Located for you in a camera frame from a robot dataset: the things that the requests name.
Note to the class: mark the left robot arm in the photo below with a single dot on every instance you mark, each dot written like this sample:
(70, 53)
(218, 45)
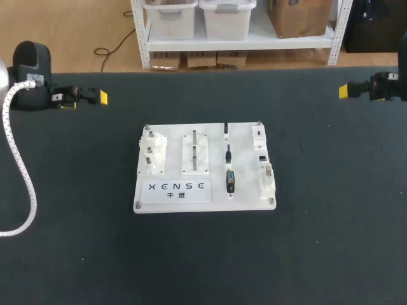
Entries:
(2, 74)

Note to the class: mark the white board with sockets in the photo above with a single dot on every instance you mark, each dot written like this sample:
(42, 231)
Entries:
(203, 184)

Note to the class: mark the white plastic storage bin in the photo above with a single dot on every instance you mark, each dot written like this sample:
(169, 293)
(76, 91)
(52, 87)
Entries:
(227, 22)
(170, 20)

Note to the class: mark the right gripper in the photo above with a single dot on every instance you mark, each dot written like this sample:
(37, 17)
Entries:
(389, 85)

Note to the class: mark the large brown cardboard box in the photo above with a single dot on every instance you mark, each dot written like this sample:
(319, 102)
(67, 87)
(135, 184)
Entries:
(299, 17)

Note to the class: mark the white metal shelf rack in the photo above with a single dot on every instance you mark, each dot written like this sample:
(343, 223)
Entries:
(241, 43)

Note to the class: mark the small brown cardboard box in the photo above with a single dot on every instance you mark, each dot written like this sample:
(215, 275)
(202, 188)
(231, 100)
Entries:
(232, 59)
(164, 60)
(201, 59)

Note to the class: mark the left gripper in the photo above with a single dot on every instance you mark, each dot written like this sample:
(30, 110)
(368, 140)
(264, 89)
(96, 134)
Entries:
(31, 92)

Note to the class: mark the black multi-pin plug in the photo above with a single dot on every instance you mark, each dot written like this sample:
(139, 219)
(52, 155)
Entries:
(230, 181)

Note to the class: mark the black cabinet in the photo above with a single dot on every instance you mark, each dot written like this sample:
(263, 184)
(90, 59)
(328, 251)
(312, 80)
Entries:
(372, 27)

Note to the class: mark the black USB connector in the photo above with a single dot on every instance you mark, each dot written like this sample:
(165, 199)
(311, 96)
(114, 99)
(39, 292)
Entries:
(226, 128)

